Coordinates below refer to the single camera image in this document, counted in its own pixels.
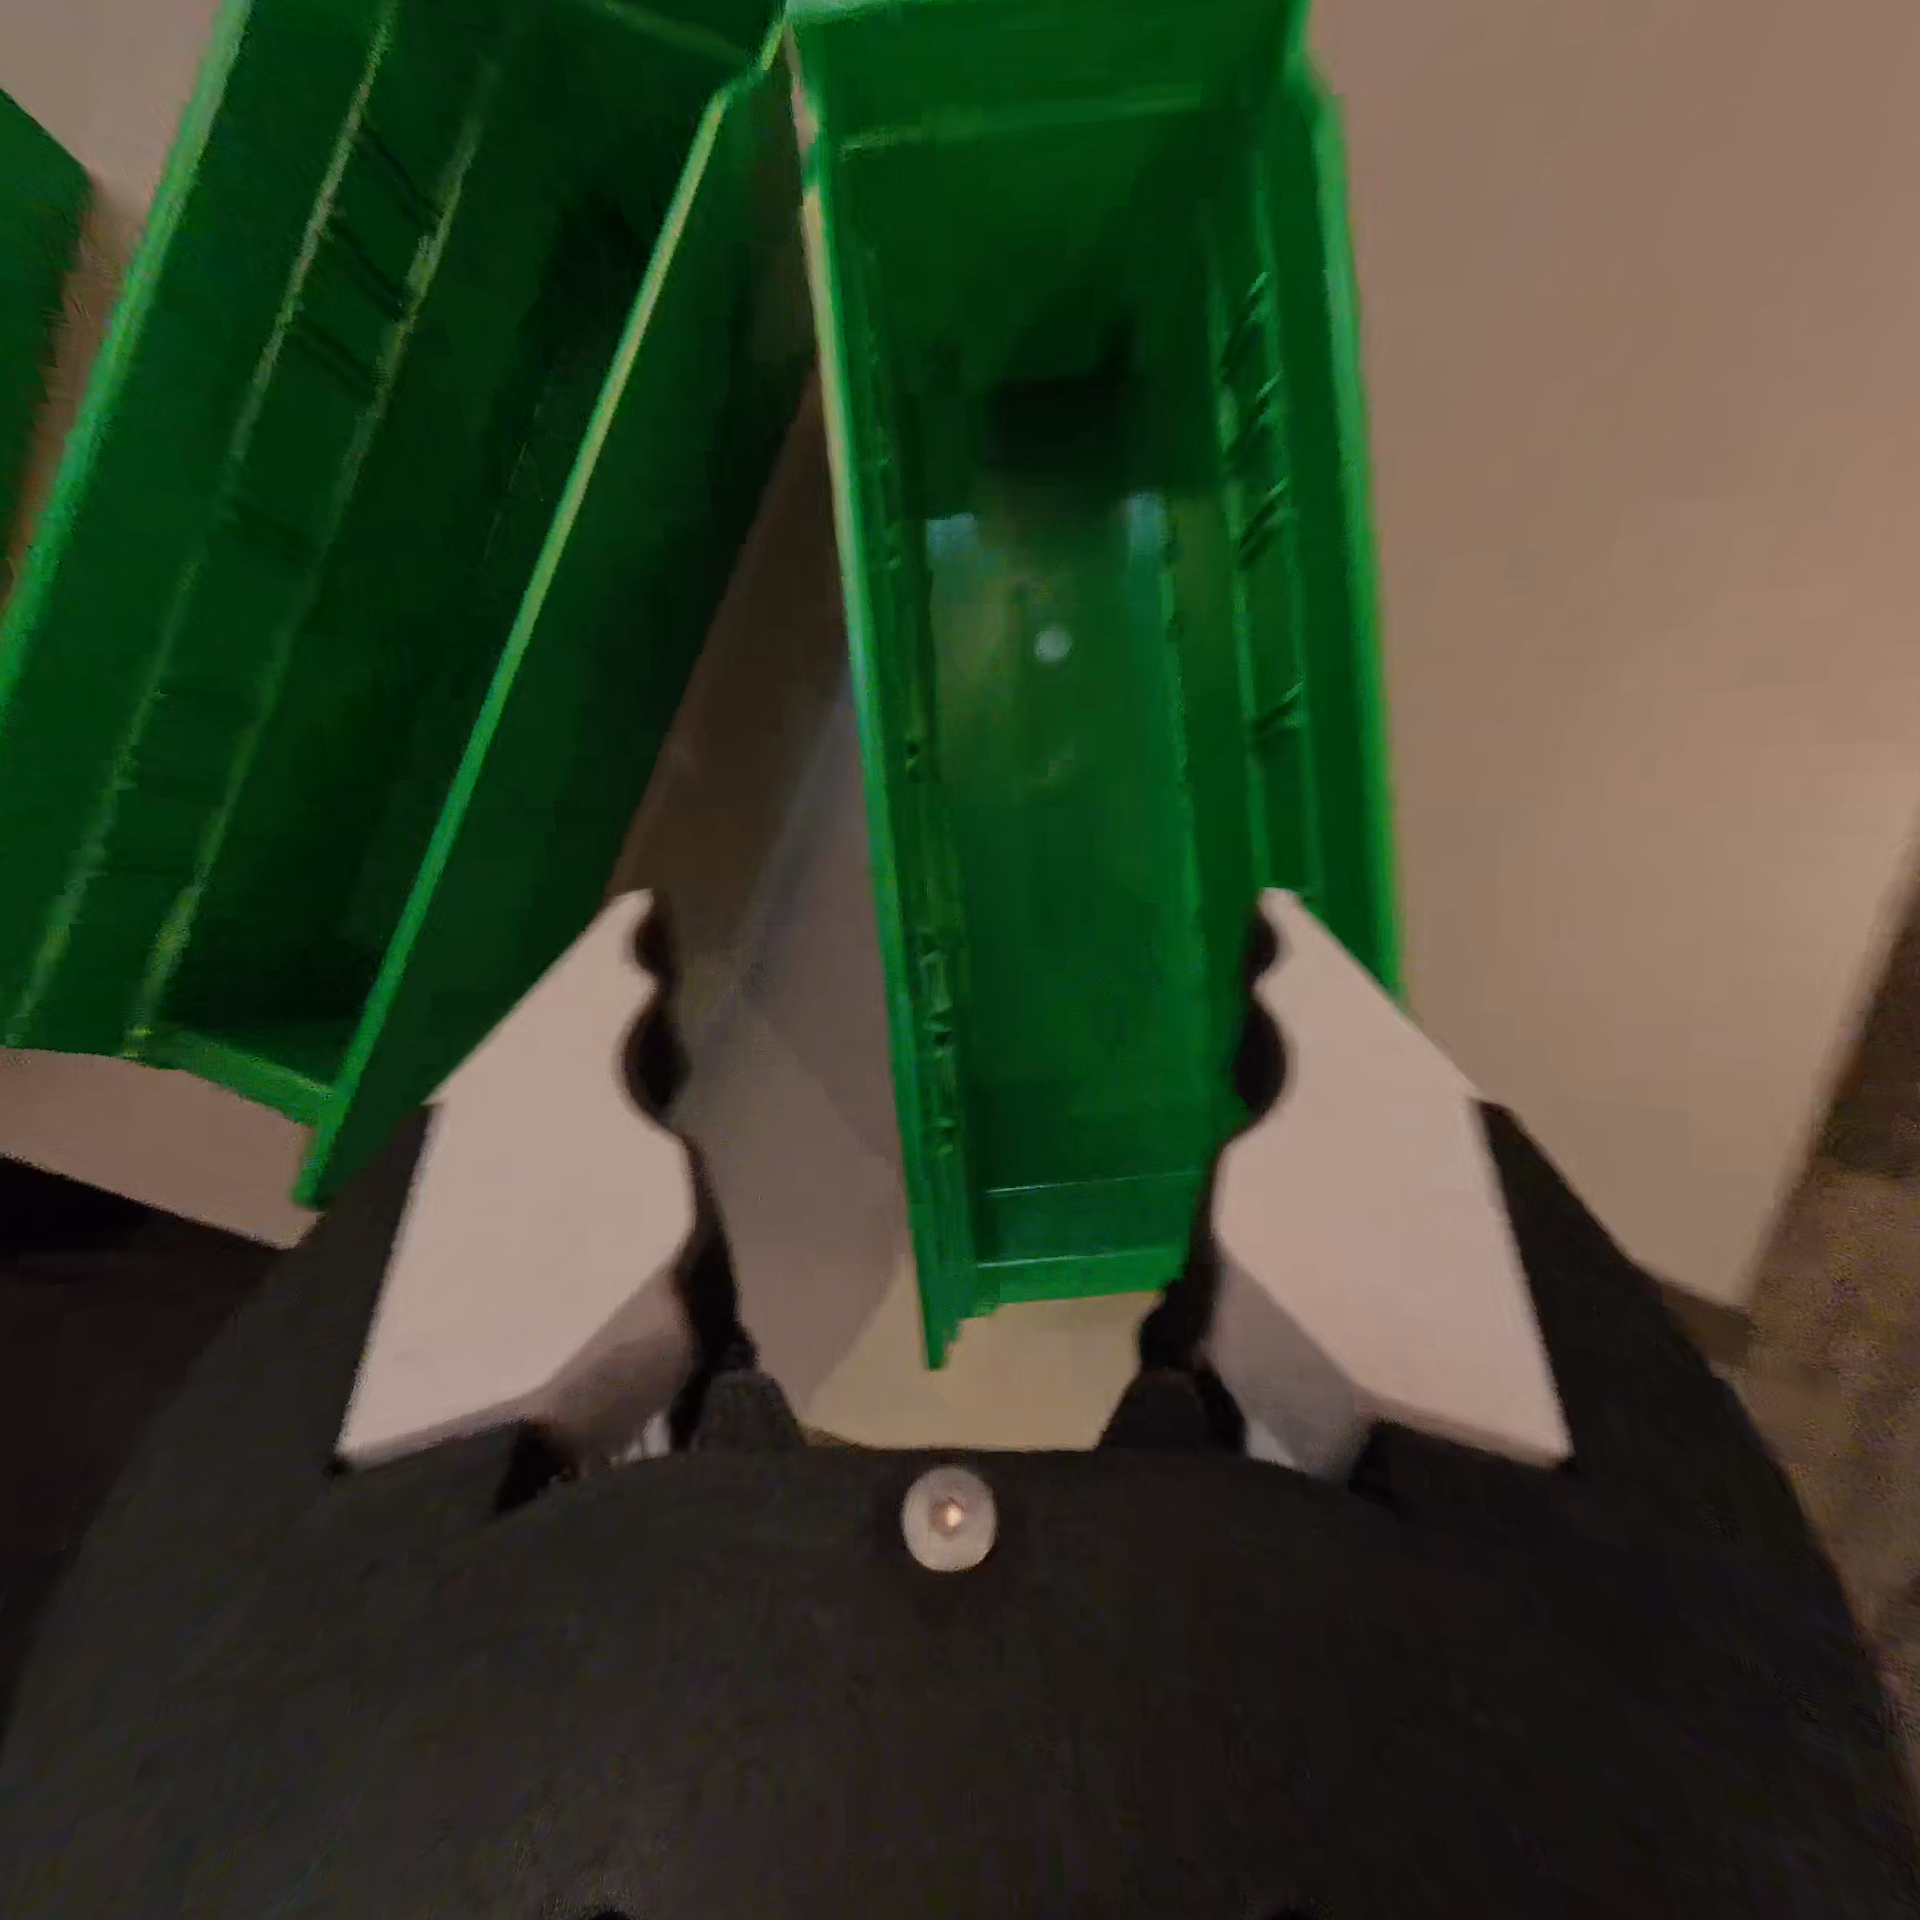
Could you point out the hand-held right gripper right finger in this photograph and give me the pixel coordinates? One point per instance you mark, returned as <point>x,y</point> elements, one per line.
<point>1382,1231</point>

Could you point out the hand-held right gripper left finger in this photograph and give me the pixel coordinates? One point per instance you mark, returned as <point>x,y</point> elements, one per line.
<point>525,1231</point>

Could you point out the green plastic bin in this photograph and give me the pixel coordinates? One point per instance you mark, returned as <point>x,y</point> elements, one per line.
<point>375,600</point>
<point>38,300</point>
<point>1080,901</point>

